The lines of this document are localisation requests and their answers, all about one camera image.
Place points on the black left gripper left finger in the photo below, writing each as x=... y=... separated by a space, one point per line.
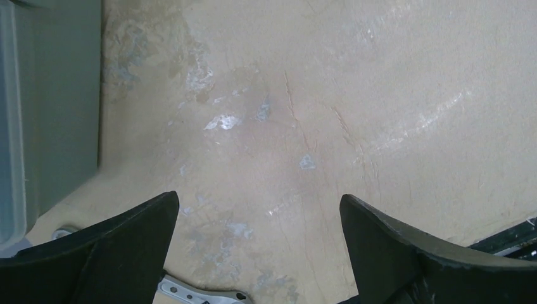
x=119 y=260

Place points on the translucent green plastic toolbox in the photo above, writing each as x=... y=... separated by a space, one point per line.
x=50 y=91

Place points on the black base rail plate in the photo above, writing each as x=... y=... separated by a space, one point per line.
x=517 y=242

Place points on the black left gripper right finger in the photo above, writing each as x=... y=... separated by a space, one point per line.
x=394 y=262

